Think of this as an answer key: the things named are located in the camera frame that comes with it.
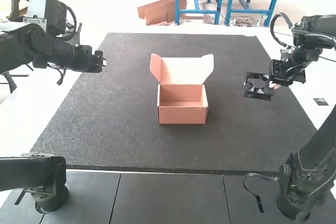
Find small black card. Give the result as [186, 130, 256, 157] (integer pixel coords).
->
[312, 98, 329, 107]

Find cardboard box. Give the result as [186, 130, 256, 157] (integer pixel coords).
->
[150, 53, 215, 125]

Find black square fan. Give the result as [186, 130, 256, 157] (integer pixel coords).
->
[243, 71, 275, 101]

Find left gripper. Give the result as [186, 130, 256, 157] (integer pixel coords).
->
[67, 44, 107, 73]

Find brown cardboard sheets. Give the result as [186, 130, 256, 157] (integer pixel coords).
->
[136, 0, 187, 27]

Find black mat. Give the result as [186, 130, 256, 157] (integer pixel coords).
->
[30, 32, 318, 175]

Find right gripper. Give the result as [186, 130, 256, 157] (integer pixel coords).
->
[269, 49, 307, 90]

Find black cable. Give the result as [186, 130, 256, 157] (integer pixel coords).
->
[56, 66, 69, 86]
[270, 12, 293, 50]
[243, 173, 281, 198]

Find dark base panel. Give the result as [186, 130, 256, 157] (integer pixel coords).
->
[222, 175, 336, 224]
[108, 172, 232, 224]
[0, 170, 122, 224]

